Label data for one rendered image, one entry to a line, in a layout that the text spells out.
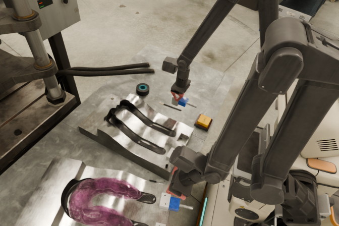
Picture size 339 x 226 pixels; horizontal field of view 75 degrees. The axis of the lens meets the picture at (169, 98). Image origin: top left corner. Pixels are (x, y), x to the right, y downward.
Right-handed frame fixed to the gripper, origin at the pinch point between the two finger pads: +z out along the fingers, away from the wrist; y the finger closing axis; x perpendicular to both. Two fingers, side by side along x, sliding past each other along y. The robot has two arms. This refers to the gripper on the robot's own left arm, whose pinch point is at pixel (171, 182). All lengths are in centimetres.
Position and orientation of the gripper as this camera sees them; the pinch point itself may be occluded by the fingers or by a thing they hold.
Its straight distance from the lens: 83.7
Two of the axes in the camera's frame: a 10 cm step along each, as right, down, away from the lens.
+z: -5.0, 4.8, 7.2
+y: -3.1, 6.8, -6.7
